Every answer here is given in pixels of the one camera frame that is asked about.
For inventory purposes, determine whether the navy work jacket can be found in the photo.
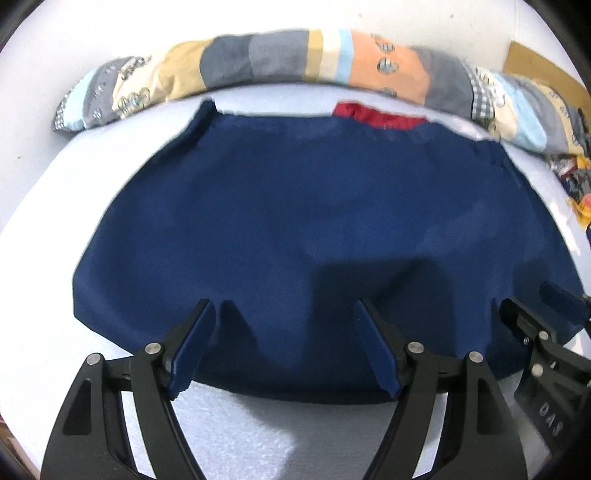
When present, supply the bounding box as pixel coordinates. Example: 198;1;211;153
71;100;585;407

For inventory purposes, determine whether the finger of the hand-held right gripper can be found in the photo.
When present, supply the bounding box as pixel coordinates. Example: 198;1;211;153
540;279;591;330
500;296;561;344

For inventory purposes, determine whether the pile of patterned clothes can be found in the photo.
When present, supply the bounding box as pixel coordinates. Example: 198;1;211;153
547;106;591;232

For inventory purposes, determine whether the wooden headboard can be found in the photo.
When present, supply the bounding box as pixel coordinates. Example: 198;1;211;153
503;41;585;100

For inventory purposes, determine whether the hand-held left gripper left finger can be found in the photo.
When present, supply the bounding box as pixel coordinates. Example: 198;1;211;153
41;298;218;480

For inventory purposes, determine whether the light blue cloud blanket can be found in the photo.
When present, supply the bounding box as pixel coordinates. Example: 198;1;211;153
0;88;591;480

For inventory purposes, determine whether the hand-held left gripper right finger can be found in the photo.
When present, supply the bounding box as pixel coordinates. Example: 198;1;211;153
353;298;529;480

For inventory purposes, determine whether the patchwork rolled quilt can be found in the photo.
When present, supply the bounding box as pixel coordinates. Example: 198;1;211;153
52;28;591;155

